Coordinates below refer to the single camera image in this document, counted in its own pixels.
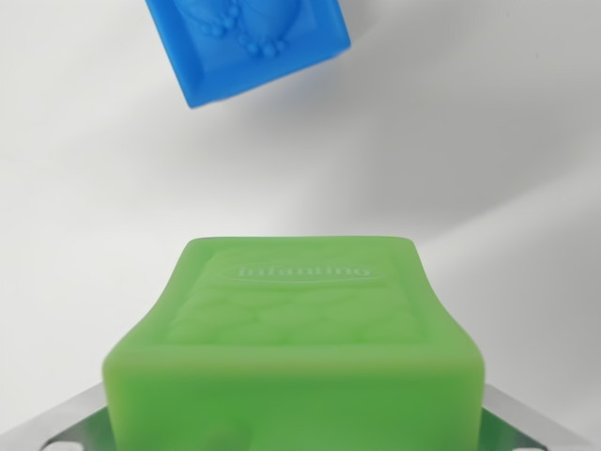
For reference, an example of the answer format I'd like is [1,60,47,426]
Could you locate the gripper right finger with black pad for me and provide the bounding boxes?
[479,382,601,451]

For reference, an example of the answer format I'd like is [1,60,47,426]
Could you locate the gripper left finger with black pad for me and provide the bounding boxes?
[0,381,110,451]

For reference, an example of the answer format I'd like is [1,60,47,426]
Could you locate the green soft toy cube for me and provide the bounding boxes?
[101,236,486,451]

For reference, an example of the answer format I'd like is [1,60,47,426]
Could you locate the blue soft toy cube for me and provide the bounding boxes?
[144,0,352,110]

